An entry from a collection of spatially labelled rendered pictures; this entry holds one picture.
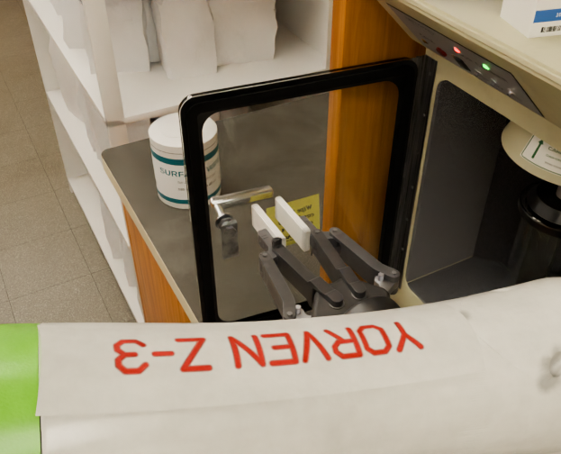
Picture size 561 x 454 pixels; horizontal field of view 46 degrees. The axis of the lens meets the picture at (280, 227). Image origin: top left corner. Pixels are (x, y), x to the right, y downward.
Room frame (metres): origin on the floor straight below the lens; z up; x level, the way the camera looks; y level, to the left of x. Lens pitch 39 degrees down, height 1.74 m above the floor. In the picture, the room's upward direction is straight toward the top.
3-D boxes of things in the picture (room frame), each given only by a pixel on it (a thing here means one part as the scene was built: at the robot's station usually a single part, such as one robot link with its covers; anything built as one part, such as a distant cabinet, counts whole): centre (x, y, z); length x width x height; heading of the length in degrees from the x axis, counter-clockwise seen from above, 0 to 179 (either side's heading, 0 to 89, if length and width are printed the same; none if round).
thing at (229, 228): (0.66, 0.07, 1.18); 0.02 x 0.02 x 0.06; 21
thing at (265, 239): (0.52, 0.02, 1.28); 0.05 x 0.03 x 0.01; 28
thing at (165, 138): (1.09, 0.19, 1.02); 0.13 x 0.13 x 0.15
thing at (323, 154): (0.71, -0.03, 1.19); 0.30 x 0.01 x 0.40; 111
